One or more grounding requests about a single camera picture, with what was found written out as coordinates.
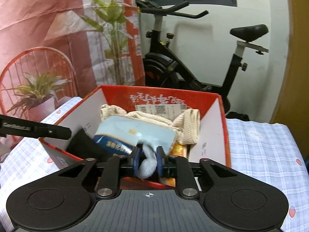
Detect black exercise bike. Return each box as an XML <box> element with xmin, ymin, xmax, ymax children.
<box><xmin>135</xmin><ymin>0</ymin><xmax>269</xmax><ymax>121</ymax></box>

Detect pink printed backdrop cloth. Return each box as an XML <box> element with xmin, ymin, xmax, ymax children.
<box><xmin>0</xmin><ymin>0</ymin><xmax>145</xmax><ymax>150</ymax></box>

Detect pale blue sock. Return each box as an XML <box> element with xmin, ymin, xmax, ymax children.
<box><xmin>136</xmin><ymin>141</ymin><xmax>158</xmax><ymax>180</ymax></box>

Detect red strawberry print cardboard box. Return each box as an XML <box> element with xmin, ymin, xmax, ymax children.
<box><xmin>39</xmin><ymin>84</ymin><xmax>232</xmax><ymax>189</ymax></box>

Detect light blue tissue packet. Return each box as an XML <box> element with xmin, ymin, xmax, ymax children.
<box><xmin>92</xmin><ymin>115</ymin><xmax>177</xmax><ymax>155</ymax></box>

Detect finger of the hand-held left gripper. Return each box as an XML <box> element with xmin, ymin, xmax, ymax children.
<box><xmin>36</xmin><ymin>123</ymin><xmax>72</xmax><ymax>141</ymax></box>

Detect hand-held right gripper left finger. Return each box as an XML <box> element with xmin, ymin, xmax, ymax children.
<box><xmin>57</xmin><ymin>145</ymin><xmax>143</xmax><ymax>200</ymax></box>

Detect orange packet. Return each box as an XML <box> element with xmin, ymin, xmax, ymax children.
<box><xmin>159</xmin><ymin>142</ymin><xmax>189</xmax><ymax>186</ymax></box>

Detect ribbed knit cloth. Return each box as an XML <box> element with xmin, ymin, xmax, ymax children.
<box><xmin>100</xmin><ymin>104</ymin><xmax>202</xmax><ymax>145</ymax></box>

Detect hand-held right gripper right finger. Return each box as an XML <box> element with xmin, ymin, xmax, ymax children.
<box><xmin>156</xmin><ymin>146</ymin><xmax>242</xmax><ymax>199</ymax></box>

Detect yellow wooden panel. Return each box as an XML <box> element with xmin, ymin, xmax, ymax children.
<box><xmin>270</xmin><ymin>0</ymin><xmax>309</xmax><ymax>126</ymax></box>

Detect black cloth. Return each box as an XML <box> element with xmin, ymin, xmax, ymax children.
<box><xmin>66</xmin><ymin>128</ymin><xmax>116</xmax><ymax>161</ymax></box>

